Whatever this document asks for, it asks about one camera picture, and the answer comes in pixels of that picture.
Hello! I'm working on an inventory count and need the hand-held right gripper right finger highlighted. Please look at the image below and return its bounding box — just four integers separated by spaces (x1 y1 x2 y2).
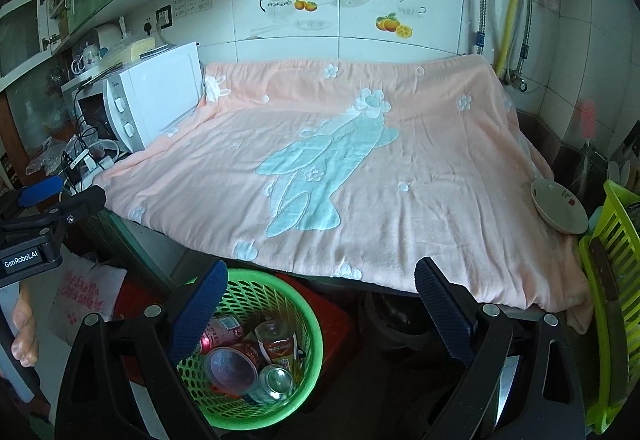
415 257 587 440

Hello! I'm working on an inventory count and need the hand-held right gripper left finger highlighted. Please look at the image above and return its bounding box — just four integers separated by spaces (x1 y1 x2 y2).
54 258 229 440

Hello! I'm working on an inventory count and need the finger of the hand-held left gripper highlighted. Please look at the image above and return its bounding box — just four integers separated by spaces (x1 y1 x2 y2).
15 176 65 209
0 185 107 246

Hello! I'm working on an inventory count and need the red cola can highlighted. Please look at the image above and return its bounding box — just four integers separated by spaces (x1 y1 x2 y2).
199 317 244 355

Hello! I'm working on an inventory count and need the red printed cup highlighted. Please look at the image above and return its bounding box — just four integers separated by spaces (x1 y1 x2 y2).
204 342 261 395

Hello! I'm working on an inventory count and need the red yellow label drink bottle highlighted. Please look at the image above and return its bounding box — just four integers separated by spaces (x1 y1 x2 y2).
254 319 297 366

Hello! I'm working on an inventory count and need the green mesh wastebasket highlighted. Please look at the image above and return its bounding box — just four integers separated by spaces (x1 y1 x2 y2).
175 269 323 431

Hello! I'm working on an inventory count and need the blue and white can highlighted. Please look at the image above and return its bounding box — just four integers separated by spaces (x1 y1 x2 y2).
246 364 296 404

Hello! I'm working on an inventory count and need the person's left hand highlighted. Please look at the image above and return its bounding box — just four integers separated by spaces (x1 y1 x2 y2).
10 297 40 368

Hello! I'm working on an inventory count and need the white power strip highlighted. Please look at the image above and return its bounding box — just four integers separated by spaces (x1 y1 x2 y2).
70 140 121 186

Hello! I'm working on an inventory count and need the dark round pot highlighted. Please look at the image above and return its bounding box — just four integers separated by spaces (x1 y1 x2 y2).
360 293 441 356

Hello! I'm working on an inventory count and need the red print plastic bag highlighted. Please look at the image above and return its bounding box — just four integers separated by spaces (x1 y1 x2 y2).
47 253 128 346

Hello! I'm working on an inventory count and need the red plastic stool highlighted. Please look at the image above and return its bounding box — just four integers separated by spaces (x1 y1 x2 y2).
112 273 358 401

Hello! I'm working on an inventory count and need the white microwave oven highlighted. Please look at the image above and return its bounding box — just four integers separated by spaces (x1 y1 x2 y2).
60 41 205 156

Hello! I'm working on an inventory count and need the pink flower print blanket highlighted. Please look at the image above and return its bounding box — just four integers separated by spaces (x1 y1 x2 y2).
92 54 591 333

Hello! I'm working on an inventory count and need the white teapot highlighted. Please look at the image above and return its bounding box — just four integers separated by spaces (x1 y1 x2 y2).
70 43 101 74

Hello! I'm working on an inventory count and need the white ceramic bowl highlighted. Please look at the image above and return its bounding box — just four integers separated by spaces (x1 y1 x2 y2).
530 179 590 235

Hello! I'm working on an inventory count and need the white framed glass cabinet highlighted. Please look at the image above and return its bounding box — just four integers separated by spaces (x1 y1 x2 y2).
0 0 68 78

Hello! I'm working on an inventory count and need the white kitchen appliance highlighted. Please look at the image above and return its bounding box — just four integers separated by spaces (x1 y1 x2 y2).
92 23 126 51

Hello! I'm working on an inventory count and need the green plastic dish rack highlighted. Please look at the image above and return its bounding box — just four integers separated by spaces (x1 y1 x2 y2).
577 179 640 433

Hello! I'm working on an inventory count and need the pink bottle brush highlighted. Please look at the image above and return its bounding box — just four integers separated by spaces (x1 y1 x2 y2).
579 100 598 143

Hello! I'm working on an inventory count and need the steel pipe with valve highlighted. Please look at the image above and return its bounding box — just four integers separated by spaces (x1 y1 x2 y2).
507 0 551 91

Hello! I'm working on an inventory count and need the wooden handled knife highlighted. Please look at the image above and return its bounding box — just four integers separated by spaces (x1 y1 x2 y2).
589 239 621 303

